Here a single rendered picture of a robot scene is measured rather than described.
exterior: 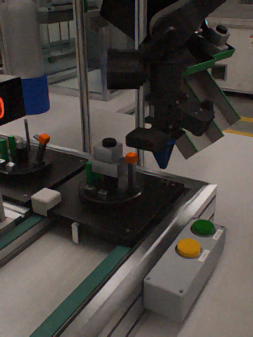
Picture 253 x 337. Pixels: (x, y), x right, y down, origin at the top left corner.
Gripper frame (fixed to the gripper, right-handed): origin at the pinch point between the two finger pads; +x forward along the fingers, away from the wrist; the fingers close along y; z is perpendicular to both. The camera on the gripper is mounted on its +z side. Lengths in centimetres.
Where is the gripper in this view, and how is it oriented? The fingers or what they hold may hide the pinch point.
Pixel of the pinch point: (163, 152)
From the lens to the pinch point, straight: 74.6
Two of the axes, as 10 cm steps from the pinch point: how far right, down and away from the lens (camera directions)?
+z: 8.6, 2.1, -4.6
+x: 0.1, 9.0, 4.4
